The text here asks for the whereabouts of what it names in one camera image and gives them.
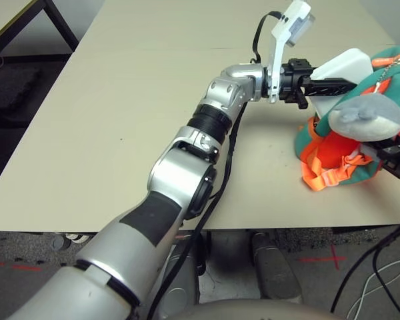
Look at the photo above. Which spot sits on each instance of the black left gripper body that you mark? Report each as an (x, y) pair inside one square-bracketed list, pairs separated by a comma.
[(291, 83)]

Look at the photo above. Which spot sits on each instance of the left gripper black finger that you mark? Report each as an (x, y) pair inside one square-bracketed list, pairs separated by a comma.
[(326, 87)]

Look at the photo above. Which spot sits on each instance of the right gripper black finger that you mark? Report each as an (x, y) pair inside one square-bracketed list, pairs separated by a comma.
[(386, 144)]

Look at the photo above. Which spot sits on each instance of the white Unitree pencil case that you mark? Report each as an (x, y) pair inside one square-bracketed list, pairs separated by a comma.
[(346, 65)]

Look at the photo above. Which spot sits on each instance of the teal and orange backpack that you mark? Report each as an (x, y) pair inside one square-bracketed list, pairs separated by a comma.
[(333, 153)]

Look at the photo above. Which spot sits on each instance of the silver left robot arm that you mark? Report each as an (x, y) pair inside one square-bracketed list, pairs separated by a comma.
[(173, 176)]

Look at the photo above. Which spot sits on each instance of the grey white plush toy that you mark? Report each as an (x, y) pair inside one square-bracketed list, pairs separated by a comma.
[(370, 120)]

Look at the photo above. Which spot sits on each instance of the grey right robot leg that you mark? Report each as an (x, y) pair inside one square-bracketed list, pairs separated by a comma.
[(276, 270)]

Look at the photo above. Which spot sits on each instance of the grey robot leg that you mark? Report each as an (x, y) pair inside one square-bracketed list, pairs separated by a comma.
[(181, 286), (276, 270)]

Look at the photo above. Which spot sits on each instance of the grey robot torso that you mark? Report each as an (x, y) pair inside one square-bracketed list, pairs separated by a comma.
[(253, 311)]

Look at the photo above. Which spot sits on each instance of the grey left robot leg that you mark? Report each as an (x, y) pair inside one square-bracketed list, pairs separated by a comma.
[(181, 286)]

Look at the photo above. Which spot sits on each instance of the black floor mat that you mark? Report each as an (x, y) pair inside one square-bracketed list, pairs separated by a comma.
[(10, 90)]

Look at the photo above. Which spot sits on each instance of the grey table caster wheel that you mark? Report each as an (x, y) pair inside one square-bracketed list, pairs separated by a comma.
[(58, 242)]

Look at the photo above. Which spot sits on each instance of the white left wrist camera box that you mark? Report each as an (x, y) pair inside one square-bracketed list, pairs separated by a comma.
[(295, 20)]

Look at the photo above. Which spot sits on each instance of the side table with black frame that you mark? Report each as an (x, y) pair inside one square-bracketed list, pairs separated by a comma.
[(6, 13)]

